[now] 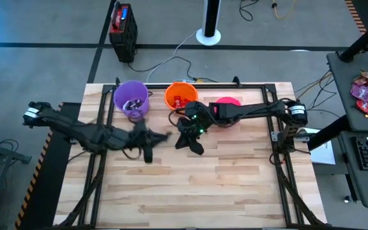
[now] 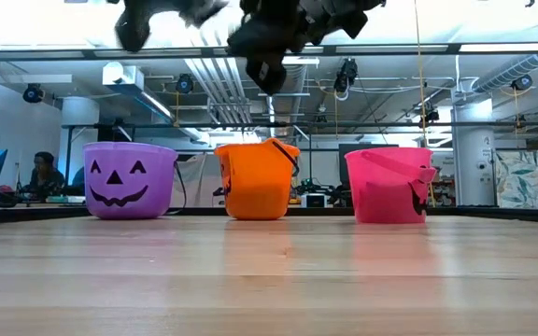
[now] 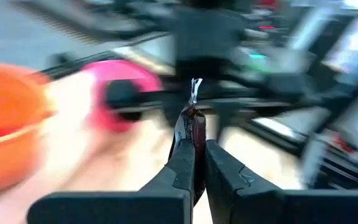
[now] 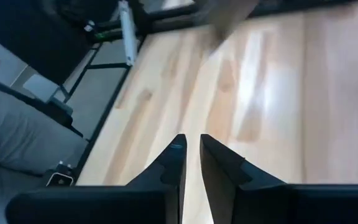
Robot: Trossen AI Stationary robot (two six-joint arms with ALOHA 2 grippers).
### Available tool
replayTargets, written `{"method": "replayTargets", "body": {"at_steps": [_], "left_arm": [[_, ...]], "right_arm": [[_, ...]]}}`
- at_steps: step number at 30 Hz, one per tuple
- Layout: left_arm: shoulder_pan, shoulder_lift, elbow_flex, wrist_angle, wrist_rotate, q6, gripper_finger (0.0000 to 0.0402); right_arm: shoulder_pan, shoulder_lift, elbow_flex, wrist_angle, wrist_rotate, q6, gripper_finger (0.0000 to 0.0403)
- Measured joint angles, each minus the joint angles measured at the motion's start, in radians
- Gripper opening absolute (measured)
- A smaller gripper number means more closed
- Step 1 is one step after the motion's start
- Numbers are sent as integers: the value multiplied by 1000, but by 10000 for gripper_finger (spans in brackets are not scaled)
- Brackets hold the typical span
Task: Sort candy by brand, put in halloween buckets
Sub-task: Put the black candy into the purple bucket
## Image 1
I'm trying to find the white floor cable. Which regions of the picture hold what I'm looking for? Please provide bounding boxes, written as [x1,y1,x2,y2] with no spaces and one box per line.
[144,29,201,84]

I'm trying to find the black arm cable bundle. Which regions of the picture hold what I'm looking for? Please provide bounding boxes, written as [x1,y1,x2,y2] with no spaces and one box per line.
[266,149,325,228]
[54,153,107,229]

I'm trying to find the purple pumpkin face bucket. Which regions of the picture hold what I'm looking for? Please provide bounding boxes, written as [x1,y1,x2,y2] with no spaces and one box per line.
[112,80,150,122]

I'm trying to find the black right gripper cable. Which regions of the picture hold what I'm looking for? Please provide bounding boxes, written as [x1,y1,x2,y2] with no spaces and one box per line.
[167,108,188,128]

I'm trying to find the black diagonal desk leg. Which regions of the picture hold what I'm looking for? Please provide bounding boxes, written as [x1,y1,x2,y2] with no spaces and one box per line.
[307,114,353,151]

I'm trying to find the yellow floor cable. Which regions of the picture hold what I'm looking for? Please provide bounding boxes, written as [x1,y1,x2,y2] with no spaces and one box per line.
[272,0,299,20]

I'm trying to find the black desk cable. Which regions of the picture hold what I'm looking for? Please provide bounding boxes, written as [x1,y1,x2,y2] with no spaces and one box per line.
[298,72,338,112]

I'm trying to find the purple candy bag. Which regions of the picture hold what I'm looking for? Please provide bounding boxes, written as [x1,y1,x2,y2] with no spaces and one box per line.
[349,83,368,102]

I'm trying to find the black left arm cable bundle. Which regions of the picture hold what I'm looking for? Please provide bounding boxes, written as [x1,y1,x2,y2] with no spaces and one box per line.
[54,153,107,229]

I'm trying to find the black desk post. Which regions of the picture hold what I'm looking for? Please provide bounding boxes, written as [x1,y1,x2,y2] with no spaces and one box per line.
[339,12,368,64]

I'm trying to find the pink pumpkin face bucket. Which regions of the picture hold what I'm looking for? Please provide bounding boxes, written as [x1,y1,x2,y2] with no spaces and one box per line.
[214,96,244,130]

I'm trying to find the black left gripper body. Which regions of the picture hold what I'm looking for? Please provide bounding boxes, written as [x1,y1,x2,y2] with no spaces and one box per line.
[128,121,159,164]

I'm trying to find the orange pumpkin face bucket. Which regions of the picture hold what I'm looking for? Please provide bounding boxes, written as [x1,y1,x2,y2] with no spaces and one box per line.
[164,81,199,111]

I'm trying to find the dark grey side desk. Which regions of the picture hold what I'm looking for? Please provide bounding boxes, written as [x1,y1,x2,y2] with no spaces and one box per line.
[326,50,368,209]

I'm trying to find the grey metal cart frame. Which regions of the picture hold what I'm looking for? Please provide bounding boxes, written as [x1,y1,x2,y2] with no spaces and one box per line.
[0,127,33,230]

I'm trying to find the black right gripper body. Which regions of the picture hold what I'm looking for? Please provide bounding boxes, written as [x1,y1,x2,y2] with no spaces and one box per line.
[171,102,219,134]

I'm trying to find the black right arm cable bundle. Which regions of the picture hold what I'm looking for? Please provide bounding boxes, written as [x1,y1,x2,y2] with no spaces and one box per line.
[266,149,325,228]

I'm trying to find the red black tool case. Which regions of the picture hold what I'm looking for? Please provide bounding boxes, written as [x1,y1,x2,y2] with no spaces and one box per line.
[108,1,139,64]

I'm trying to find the black white floor stand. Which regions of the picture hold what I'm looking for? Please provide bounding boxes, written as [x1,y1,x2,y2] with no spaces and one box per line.
[195,0,222,47]

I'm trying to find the black looped floor cable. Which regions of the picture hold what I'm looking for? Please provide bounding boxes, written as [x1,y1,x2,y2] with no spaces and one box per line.
[238,0,261,22]

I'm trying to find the yellow desk cable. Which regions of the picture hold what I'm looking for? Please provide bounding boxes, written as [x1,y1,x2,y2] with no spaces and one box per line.
[294,70,334,92]

